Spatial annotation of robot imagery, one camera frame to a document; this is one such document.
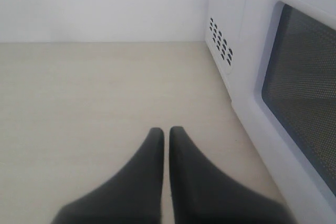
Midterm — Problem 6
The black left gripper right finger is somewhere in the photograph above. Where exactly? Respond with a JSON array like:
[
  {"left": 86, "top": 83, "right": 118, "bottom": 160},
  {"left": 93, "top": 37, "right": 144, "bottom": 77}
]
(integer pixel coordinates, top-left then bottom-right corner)
[{"left": 169, "top": 126, "right": 293, "bottom": 223}]

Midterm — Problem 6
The white microwave oven body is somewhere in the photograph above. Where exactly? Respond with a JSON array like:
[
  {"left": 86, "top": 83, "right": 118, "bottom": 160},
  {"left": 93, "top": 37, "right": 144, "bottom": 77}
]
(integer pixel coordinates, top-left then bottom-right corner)
[{"left": 204, "top": 0, "right": 276, "bottom": 109}]

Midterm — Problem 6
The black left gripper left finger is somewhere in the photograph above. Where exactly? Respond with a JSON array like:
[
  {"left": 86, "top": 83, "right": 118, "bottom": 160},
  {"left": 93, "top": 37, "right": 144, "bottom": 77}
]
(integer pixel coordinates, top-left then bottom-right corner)
[{"left": 53, "top": 127, "right": 164, "bottom": 223}]

